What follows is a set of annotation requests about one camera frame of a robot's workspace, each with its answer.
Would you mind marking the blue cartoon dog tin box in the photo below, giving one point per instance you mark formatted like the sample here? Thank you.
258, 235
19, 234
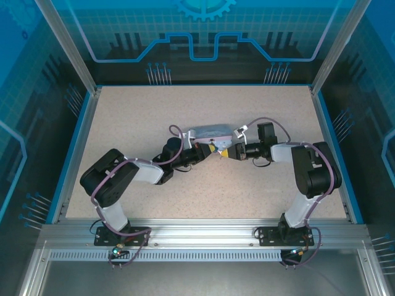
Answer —
213, 131

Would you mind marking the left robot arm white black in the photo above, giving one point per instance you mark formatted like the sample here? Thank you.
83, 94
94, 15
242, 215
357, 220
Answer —
108, 182

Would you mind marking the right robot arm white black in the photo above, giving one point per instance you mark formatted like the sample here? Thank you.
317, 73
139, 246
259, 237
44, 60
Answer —
314, 175

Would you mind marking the blue printed acrylic panel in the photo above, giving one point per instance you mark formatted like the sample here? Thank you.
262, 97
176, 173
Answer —
197, 18
24, 92
370, 92

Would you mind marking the aluminium mounting rail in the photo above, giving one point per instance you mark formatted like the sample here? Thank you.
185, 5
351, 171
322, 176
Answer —
200, 231

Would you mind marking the aluminium side rail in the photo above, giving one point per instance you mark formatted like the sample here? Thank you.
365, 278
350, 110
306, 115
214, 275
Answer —
81, 135
331, 148

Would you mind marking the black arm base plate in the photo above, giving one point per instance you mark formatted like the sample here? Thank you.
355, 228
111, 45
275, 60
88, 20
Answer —
268, 235
105, 237

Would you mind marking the aluminium frame post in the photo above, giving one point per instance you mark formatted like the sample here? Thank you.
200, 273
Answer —
71, 52
336, 46

